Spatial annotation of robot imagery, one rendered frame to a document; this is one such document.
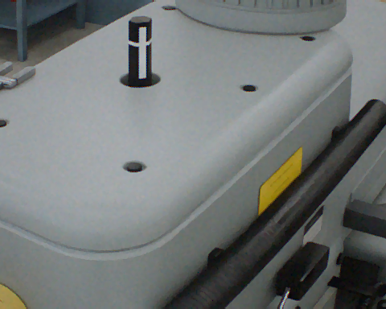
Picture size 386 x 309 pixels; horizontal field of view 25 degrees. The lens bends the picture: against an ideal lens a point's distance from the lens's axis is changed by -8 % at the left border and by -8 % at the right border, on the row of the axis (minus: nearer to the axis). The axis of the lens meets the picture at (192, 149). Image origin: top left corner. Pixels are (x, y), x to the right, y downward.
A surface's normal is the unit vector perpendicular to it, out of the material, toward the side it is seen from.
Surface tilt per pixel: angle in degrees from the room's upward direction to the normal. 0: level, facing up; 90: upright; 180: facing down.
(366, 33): 0
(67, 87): 0
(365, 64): 0
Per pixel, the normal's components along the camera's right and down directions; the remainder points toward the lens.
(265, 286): 0.86, 0.25
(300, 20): 0.29, 0.45
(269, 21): 0.00, 0.47
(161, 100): 0.00, -0.88
